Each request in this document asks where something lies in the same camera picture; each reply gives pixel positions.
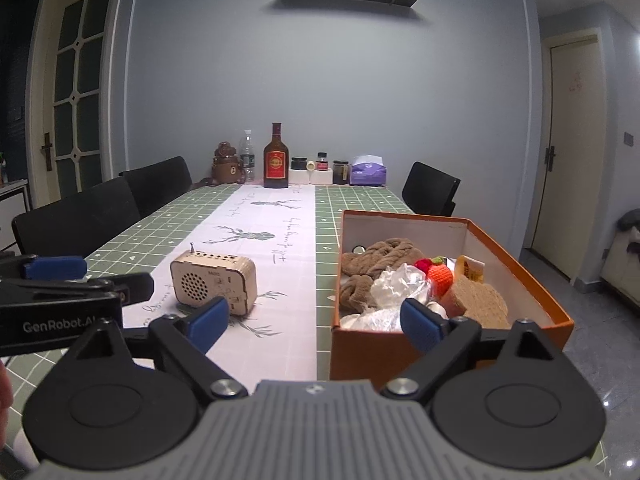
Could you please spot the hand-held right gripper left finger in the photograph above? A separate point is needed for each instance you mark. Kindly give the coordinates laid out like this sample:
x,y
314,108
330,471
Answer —
x,y
210,322

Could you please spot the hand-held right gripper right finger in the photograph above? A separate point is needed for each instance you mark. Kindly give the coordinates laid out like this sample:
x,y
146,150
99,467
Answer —
x,y
422,322

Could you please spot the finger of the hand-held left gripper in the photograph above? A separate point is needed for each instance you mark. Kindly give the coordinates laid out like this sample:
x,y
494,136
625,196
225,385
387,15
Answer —
x,y
135,287
55,267

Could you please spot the clear plastic wrap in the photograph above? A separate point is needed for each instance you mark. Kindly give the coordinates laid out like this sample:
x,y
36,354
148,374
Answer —
x,y
400,282

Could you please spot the orange red crochet toy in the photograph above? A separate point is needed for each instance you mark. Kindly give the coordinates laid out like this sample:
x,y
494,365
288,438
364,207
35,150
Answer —
x,y
437,275

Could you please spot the orange cardboard box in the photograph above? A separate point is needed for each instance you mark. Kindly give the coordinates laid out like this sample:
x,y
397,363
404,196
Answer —
x,y
365,355

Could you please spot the yellow snack bag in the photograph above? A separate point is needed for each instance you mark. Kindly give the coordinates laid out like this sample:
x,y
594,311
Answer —
x,y
470,267

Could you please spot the brown knitted scarf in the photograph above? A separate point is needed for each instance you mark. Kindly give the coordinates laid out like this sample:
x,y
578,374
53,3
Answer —
x,y
380,260

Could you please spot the wooden radio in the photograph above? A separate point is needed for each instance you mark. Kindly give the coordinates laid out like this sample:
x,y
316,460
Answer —
x,y
215,280

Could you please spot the black chair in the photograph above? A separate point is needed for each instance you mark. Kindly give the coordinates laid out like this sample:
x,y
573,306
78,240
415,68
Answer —
x,y
432,190
157,180
75,220

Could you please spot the green checked tablecloth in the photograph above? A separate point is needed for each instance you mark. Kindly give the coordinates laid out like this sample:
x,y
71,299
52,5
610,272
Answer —
x,y
160,230

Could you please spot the white black-trim cabinet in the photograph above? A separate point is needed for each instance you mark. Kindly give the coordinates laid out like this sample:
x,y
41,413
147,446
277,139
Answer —
x,y
10,220

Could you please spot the white printed table runner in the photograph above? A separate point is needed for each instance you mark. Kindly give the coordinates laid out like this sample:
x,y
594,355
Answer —
x,y
270,240

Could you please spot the brown bear-shaped bottle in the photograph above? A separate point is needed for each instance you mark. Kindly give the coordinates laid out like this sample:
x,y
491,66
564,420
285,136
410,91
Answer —
x,y
226,162

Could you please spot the purple tissue pack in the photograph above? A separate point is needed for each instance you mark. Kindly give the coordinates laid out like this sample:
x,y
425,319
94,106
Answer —
x,y
369,171

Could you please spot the tall dark jar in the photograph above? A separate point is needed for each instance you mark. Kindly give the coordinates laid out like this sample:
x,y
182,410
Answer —
x,y
340,172

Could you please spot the clear water bottle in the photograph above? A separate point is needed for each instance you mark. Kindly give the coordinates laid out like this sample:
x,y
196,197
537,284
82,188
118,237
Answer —
x,y
247,155

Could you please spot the brown liquor bottle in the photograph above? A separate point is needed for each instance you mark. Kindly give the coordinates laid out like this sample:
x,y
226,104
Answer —
x,y
276,160

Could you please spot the white box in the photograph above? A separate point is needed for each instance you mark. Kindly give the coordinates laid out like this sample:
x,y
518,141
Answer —
x,y
310,177

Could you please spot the low dark jar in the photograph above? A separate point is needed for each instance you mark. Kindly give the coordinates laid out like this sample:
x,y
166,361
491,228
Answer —
x,y
298,162

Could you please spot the cream glass-pane door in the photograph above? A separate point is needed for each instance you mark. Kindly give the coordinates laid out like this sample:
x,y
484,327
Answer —
x,y
75,85

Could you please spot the small red-label jar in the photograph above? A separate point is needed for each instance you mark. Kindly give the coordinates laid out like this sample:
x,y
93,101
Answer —
x,y
321,161

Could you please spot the white sofa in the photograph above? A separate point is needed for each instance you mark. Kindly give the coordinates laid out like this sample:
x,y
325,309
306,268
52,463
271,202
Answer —
x,y
620,275

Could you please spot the dark jacket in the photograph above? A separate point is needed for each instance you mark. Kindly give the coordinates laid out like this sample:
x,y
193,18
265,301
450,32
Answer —
x,y
630,232

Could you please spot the plain cream door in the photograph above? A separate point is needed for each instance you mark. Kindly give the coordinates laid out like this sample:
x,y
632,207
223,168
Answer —
x,y
570,150

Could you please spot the wall light switch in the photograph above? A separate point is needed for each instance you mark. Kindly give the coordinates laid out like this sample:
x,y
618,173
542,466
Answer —
x,y
628,138

